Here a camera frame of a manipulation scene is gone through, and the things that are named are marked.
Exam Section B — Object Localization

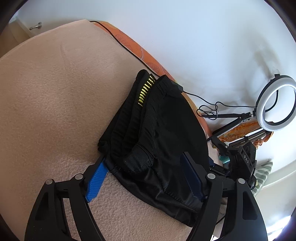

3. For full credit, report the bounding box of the black pants yellow pattern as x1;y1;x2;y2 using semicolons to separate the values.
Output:
98;70;209;227

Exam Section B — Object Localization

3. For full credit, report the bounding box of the green striped pillow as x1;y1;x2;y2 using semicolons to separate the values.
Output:
251;161;273;197

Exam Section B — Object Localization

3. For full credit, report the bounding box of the folded tripod with scarf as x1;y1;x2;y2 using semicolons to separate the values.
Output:
209;120;273;148

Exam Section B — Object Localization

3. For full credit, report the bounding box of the black mini tripod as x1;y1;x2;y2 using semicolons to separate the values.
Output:
201;112;253;137

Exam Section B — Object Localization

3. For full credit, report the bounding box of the pink terry blanket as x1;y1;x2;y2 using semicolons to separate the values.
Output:
0;19;227;241

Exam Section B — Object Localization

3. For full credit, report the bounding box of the black ring light cable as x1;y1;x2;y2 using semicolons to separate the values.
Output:
89;20;256;121

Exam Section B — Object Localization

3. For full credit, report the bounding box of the white ring light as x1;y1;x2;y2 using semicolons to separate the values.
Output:
253;74;295;132

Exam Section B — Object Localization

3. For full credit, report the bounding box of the metal door handle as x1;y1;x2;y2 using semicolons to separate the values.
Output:
29;22;43;31

